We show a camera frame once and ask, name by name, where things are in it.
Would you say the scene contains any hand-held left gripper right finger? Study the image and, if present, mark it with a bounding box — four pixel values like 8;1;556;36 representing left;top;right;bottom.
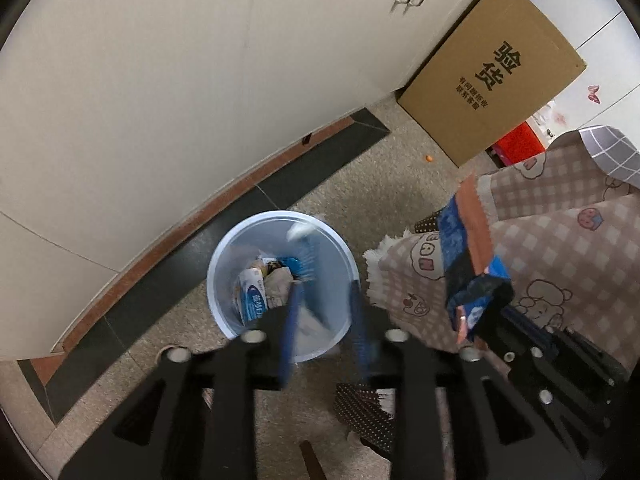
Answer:
348;280;588;480

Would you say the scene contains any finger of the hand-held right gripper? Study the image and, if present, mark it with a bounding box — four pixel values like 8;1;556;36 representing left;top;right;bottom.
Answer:
472;287;557;408
501;306;571;351

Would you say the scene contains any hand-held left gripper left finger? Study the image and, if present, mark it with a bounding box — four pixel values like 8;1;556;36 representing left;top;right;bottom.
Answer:
59;280;307;480

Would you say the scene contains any pale blue plastic bin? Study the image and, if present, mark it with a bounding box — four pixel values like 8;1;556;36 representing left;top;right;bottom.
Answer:
206;210;360;365

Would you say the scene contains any blue orange snack packet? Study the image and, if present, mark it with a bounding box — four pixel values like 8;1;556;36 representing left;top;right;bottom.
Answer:
437;175;516;344

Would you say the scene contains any crumpled paper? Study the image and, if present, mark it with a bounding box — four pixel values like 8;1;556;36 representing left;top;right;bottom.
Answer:
262;266;296;309

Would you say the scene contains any blue white paper package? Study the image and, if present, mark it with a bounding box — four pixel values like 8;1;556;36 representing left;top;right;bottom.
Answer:
235;267;271;326

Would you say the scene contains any blue wrapper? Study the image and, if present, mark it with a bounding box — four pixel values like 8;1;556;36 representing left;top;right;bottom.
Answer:
279;255;319;282

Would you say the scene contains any dark dotted slipper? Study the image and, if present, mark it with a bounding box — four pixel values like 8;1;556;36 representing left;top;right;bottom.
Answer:
333;382;401;461

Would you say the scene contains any checked cartoon blanket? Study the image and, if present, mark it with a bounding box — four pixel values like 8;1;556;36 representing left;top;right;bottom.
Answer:
363;152;640;372

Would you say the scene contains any red plastic crate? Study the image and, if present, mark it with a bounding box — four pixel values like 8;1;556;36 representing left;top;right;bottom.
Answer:
487;121;546;166

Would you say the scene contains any grey grid cloth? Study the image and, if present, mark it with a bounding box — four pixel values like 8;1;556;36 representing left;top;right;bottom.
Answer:
577;125;640;187

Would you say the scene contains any brown cardboard box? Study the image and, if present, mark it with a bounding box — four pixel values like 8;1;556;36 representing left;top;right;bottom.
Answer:
397;0;587;167

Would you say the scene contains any white cabinet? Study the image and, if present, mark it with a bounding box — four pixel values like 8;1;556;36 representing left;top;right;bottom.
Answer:
0;0;493;362

